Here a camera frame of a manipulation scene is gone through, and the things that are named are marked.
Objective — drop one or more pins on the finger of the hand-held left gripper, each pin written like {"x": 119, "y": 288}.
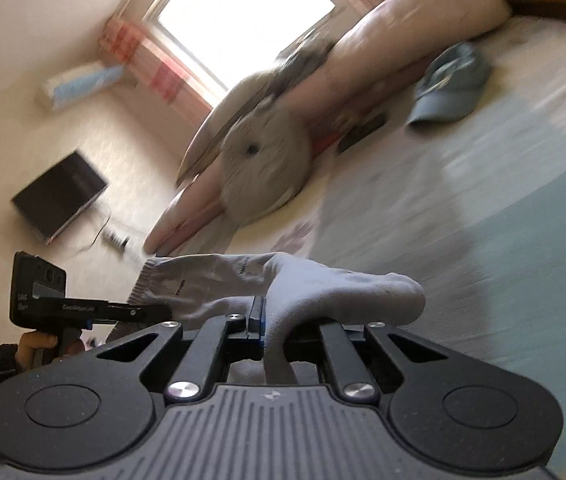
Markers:
{"x": 138, "y": 311}

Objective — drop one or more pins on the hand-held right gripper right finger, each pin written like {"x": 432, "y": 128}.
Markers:
{"x": 343, "y": 355}

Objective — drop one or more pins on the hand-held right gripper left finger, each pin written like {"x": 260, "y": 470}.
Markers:
{"x": 257, "y": 321}

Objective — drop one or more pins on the grey pants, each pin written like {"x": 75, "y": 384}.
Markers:
{"x": 343, "y": 290}

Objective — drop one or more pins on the person's left hand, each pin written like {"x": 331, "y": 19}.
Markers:
{"x": 38, "y": 342}

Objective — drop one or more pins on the white power strip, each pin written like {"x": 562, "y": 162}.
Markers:
{"x": 115, "y": 240}

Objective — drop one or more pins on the grey animal face cushion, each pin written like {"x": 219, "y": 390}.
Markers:
{"x": 268, "y": 165}

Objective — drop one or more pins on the red cloth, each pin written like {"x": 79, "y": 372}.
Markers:
{"x": 327, "y": 144}

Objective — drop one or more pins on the grey pillow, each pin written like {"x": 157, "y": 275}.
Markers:
{"x": 233, "y": 110}

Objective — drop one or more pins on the black flat bar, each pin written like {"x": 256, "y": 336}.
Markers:
{"x": 363, "y": 132}

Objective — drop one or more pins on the grey-green folded cloth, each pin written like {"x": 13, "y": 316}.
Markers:
{"x": 305, "y": 57}

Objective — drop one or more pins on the blue cap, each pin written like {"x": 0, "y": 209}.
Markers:
{"x": 450, "y": 87}

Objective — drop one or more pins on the long pink floral pillow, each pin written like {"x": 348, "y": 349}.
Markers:
{"x": 388, "y": 45}

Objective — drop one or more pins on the wall-mounted black television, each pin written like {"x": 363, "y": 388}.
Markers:
{"x": 58, "y": 195}

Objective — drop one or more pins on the white wall air conditioner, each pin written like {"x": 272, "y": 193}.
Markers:
{"x": 80, "y": 85}

